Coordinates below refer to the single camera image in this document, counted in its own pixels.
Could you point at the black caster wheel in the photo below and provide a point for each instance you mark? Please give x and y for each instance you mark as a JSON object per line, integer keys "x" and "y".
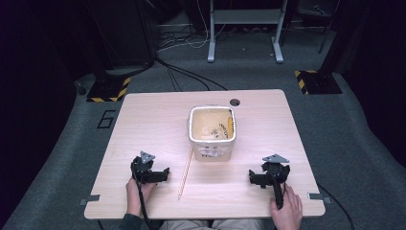
{"x": 80, "y": 89}

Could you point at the grey tape piece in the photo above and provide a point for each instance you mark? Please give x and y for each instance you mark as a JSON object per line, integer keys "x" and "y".
{"x": 90, "y": 199}
{"x": 319, "y": 197}

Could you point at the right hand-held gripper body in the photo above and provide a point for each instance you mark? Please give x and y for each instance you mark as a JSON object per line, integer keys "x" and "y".
{"x": 275, "y": 172}

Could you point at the black stand base striped edge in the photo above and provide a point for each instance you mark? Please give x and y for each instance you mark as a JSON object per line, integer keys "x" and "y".
{"x": 319, "y": 82}
{"x": 108, "y": 89}

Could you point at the orange item in bin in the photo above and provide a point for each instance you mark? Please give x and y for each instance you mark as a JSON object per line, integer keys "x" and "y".
{"x": 230, "y": 126}

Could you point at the person's right hand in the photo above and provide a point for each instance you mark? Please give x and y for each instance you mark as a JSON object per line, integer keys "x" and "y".
{"x": 288, "y": 211}

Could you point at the translucent white plastic bin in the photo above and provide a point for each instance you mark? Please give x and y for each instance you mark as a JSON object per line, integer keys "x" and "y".
{"x": 212, "y": 135}

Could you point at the person's legs beige pants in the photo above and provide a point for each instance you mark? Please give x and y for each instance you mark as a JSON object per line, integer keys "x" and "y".
{"x": 210, "y": 225}

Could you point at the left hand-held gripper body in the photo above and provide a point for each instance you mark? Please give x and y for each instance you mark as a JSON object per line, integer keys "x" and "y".
{"x": 142, "y": 168}

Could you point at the white metal table frame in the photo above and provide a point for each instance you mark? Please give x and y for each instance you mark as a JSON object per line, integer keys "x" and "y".
{"x": 245, "y": 16}

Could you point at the person's left hand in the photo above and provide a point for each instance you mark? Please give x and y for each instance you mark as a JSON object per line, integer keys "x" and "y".
{"x": 135, "y": 195}

